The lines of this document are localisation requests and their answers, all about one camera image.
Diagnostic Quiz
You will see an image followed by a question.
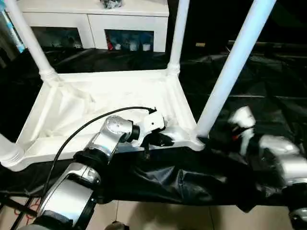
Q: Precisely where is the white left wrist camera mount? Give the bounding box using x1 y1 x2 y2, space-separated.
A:
130 111 168 149

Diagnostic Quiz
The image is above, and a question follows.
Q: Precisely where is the white plastic table leg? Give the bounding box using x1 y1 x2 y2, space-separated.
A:
4 0 60 82
167 0 190 75
196 0 278 140
0 133 25 166

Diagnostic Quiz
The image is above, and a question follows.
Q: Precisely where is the blue patterned roll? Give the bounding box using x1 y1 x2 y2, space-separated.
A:
0 0 25 53

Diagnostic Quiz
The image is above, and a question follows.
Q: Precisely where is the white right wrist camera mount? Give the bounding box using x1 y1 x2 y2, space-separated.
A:
228 106 257 157

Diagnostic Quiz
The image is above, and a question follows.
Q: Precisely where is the black backdrop curtain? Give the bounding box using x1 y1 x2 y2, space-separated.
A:
166 0 307 48

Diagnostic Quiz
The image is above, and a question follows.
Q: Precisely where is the dark shoe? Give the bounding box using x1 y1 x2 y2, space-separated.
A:
105 221 130 230

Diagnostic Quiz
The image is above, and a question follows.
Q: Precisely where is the clear bag of dark items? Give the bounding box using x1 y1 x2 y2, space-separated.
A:
99 0 125 9

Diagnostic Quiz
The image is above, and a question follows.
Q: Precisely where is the long black pole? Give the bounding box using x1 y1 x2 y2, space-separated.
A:
227 40 307 49

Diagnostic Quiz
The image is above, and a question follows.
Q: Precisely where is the white cabinet with glass doors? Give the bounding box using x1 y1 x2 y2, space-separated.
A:
14 0 170 53

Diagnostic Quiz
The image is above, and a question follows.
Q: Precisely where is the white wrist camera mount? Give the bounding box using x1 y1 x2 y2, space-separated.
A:
228 106 257 157
130 111 168 149

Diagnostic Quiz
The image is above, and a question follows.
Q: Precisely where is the black stand leg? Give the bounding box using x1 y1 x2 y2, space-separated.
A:
0 195 37 217

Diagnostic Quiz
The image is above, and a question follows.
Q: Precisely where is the white plastic table top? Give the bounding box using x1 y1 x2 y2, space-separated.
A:
0 68 207 173

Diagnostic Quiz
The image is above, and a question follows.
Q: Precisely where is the black plastic sheet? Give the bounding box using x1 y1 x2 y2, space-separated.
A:
0 44 307 214

